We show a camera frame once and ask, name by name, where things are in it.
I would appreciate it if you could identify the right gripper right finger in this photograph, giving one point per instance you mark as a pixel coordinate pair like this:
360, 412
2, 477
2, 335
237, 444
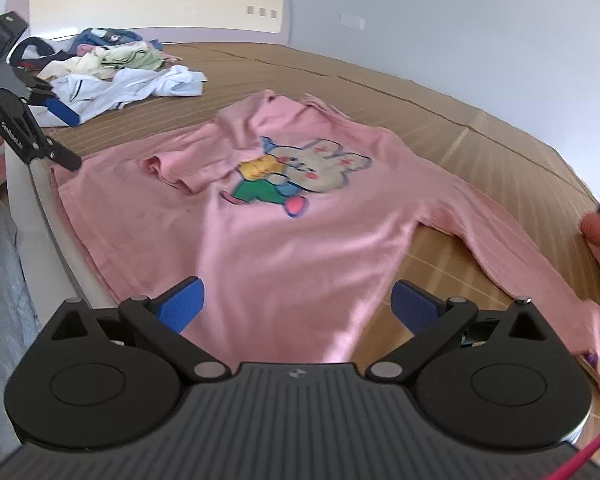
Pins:
437, 326

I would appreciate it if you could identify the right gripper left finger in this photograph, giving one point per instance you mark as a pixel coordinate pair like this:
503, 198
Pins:
156, 325

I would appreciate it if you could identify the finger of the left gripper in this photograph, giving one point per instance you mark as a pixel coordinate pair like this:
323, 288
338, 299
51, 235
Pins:
60, 110

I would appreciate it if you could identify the pink cartoon print shirt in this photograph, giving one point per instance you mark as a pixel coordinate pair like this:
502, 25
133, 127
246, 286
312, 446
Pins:
296, 219

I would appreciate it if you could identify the white garment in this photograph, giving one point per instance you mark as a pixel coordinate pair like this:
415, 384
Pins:
90, 97

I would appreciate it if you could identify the black garment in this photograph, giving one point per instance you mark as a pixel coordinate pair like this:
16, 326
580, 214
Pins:
33, 54

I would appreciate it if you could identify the cream and green garment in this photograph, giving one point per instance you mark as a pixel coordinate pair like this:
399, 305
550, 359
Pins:
103, 63

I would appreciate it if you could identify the blue garment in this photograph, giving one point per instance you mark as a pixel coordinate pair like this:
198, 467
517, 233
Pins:
102, 37

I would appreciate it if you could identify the white mattress edge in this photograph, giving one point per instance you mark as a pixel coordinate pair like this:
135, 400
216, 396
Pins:
53, 263

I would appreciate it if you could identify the cream and pink headboard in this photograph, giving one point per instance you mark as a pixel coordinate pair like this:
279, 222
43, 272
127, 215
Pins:
169, 21

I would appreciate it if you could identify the woven bamboo bed mat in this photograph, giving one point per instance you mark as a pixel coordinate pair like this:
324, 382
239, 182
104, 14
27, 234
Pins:
522, 174

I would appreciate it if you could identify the white wall socket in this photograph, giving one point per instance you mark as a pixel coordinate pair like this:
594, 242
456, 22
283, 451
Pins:
352, 21

